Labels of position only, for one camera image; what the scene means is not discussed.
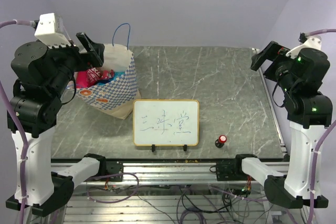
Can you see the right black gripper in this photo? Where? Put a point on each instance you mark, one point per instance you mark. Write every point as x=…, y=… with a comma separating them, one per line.
x=268, y=53

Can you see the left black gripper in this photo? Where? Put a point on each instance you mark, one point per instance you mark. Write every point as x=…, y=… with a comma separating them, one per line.
x=94, y=58

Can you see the pink snack bag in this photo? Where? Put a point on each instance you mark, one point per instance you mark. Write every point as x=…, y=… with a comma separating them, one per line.
x=88, y=78

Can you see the blue checkered paper bag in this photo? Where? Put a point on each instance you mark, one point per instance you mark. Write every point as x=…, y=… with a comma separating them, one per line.
x=116, y=97

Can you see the blue snack bag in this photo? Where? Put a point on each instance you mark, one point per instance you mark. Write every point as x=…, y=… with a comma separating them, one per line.
x=103, y=82

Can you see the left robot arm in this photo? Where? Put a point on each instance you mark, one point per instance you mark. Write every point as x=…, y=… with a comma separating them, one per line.
x=43, y=73

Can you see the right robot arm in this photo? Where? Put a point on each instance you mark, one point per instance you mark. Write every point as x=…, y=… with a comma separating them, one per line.
x=299, y=75

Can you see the small red candy pack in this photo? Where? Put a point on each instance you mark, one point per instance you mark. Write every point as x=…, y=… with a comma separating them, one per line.
x=107, y=74

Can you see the red emergency stop button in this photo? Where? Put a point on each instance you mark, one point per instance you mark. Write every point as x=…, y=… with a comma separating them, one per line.
x=220, y=142

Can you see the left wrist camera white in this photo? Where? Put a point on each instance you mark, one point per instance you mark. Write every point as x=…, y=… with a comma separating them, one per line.
x=51, y=31

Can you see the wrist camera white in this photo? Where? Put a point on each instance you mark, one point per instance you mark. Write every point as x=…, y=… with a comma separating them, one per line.
x=306, y=41
x=51, y=31

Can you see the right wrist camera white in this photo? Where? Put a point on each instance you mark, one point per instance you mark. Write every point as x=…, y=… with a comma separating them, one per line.
x=306, y=41

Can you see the white board with yellow frame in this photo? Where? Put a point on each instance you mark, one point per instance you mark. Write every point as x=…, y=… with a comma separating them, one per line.
x=166, y=122

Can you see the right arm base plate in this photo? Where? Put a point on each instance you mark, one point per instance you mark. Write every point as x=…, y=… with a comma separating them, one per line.
x=226, y=171

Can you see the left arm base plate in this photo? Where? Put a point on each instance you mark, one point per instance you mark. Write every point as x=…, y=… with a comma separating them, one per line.
x=114, y=167

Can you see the aluminium frame rail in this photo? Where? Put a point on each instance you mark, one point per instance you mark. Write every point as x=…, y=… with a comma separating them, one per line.
x=171, y=174

